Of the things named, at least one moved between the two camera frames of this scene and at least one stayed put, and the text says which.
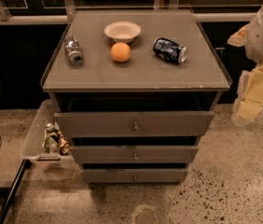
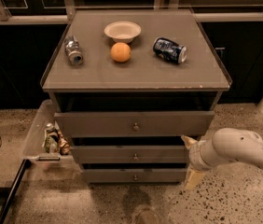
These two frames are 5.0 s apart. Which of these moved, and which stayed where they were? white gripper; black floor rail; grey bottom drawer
Moved: white gripper
Stayed: black floor rail; grey bottom drawer
